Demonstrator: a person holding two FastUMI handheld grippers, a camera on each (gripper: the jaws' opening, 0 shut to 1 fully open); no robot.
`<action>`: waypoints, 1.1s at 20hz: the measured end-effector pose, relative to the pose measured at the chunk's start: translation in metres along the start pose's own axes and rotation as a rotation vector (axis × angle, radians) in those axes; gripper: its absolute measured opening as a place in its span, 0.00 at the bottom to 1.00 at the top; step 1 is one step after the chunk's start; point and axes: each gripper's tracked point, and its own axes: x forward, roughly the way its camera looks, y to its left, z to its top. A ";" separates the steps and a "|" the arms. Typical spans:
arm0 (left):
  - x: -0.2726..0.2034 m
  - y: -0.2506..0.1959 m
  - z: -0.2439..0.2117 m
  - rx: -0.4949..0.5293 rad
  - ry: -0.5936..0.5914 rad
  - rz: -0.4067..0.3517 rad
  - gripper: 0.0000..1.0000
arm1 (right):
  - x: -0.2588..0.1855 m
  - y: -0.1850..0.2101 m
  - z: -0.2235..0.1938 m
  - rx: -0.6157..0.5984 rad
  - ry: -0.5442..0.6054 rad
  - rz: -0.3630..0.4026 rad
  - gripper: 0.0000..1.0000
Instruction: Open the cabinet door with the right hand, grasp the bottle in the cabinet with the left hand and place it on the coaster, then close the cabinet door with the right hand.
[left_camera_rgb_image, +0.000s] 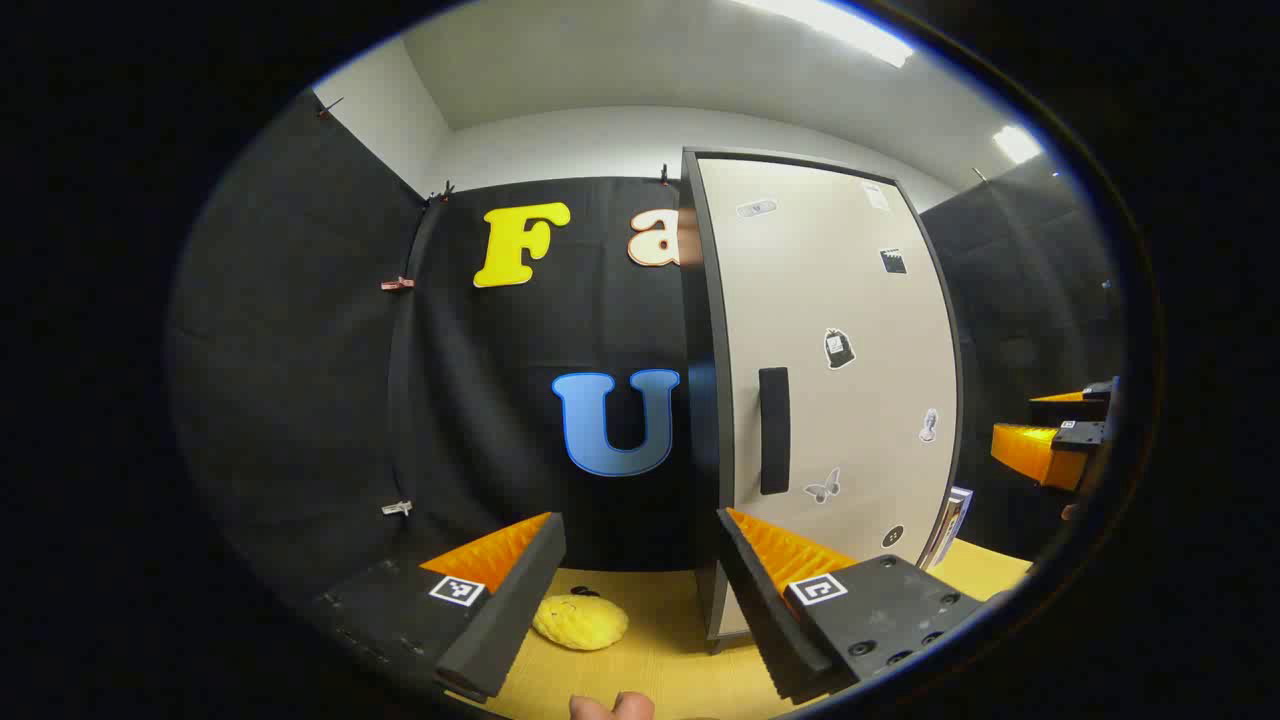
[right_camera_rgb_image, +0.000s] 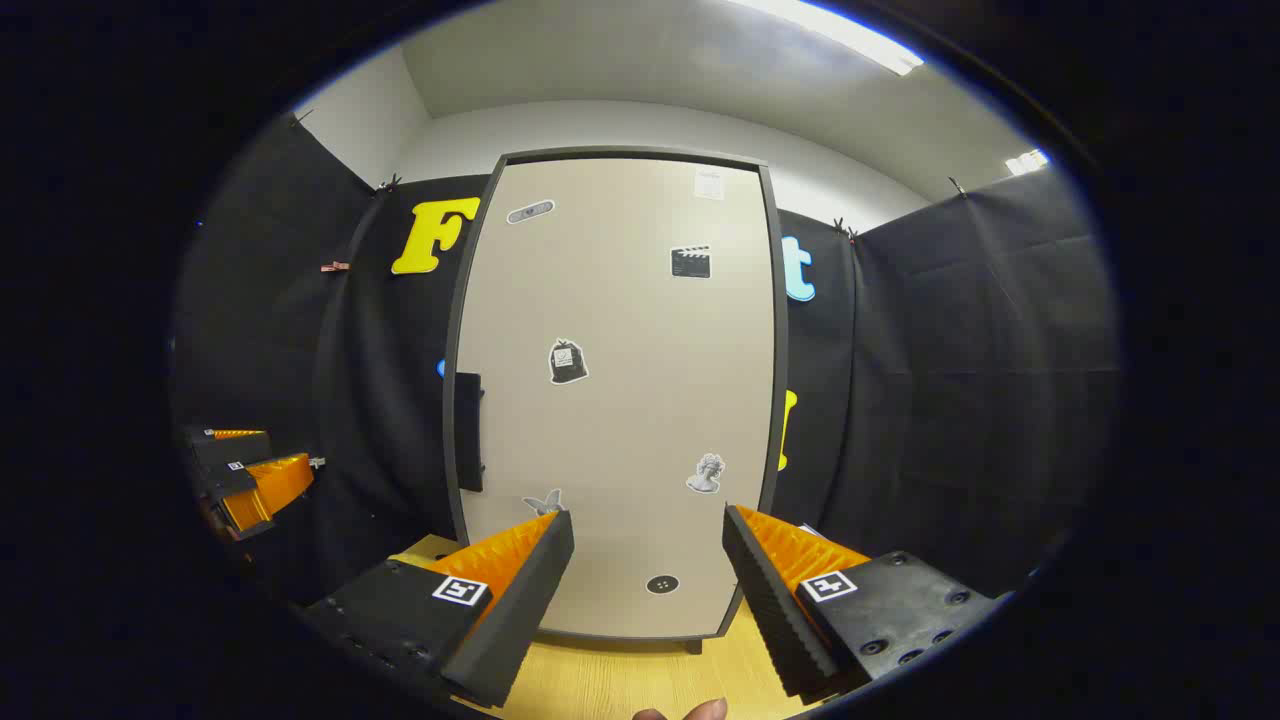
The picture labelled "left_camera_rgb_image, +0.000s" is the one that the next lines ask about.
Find black backdrop cloth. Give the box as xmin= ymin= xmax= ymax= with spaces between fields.
xmin=165 ymin=90 xmax=1126 ymax=641

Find lavender spine book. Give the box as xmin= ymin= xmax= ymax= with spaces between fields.
xmin=935 ymin=487 xmax=973 ymax=561

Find ceiling light panel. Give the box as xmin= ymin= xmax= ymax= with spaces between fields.
xmin=992 ymin=125 xmax=1044 ymax=164

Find beige spine book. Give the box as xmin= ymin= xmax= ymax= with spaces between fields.
xmin=925 ymin=490 xmax=963 ymax=569

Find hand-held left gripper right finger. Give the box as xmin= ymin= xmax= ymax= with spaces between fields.
xmin=715 ymin=507 xmax=988 ymax=706

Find bumpy yellow lemon toy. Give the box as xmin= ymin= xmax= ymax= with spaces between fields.
xmin=531 ymin=592 xmax=630 ymax=652

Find black cabinet door handle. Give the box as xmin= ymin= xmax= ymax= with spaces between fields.
xmin=758 ymin=367 xmax=791 ymax=496

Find dark grey cabinet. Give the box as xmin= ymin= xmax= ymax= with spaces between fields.
xmin=680 ymin=147 xmax=966 ymax=656

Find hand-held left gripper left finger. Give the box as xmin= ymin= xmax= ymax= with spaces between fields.
xmin=305 ymin=512 xmax=568 ymax=703

